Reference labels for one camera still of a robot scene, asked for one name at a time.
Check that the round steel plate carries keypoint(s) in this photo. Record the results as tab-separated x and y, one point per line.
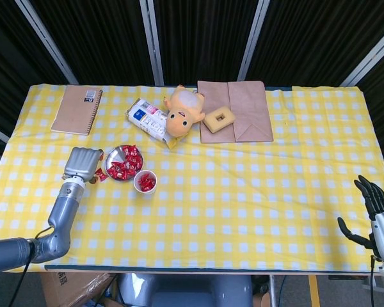
115	155

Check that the grey metal table leg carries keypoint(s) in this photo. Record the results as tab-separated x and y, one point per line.
272	291

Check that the orange plush doll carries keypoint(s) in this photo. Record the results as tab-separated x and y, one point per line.
179	121

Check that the brown paper bag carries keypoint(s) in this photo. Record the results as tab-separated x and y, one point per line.
211	96

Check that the red candy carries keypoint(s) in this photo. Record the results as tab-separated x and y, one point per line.
150	183
142	180
132	173
128	149
137	165
100	174
111	173
133	158
145	187
128	166
117	166
121	174

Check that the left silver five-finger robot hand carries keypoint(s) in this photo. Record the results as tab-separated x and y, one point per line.
81	163

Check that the yellow floor tape strip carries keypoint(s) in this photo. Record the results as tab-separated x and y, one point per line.
314	291

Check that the yellow white checkered tablecloth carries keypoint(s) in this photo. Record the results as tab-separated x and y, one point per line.
227	198

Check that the grey robot torso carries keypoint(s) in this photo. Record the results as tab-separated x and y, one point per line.
185	291

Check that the white plastic-wrapped package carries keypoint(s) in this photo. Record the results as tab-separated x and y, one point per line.
144	116

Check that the brown paper bag triangular fold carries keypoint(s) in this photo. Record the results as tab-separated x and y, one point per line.
249	105

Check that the yellow sponge with hole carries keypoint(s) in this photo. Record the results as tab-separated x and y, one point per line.
211	123

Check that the brown cardboard box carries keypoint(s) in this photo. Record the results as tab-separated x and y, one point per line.
83	288

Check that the black pleated curtain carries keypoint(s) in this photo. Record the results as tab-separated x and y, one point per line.
6	64
307	38
99	38
201	38

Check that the kraft spiral notebook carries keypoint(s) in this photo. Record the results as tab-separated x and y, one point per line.
73	112

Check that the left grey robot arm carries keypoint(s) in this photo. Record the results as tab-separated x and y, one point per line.
62	208

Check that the white paper cup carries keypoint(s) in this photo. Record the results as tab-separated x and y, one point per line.
145	173

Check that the yellow hang tag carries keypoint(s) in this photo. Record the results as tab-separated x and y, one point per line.
172	142

